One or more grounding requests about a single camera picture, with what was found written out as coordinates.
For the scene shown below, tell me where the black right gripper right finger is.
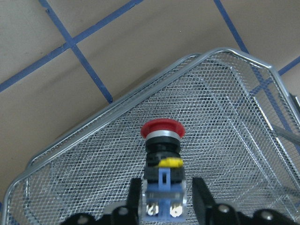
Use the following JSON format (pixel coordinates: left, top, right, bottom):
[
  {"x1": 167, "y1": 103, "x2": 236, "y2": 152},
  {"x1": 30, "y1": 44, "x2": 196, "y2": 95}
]
[{"x1": 192, "y1": 177, "x2": 297, "y2": 225}]

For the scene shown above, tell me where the wire mesh shelf basket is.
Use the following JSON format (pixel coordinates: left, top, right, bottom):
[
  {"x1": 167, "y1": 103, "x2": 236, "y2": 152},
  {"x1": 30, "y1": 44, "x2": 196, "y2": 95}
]
[{"x1": 0, "y1": 48, "x2": 300, "y2": 225}]

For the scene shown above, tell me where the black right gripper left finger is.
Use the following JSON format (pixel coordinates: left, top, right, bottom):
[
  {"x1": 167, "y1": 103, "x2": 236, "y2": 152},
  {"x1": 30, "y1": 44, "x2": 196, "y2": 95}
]
[{"x1": 61, "y1": 178, "x2": 142, "y2": 225}]

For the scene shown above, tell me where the red emergency stop button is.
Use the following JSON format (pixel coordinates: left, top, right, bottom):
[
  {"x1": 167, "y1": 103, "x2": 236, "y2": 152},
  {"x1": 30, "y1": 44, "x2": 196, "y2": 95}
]
[{"x1": 140, "y1": 119, "x2": 187, "y2": 223}]

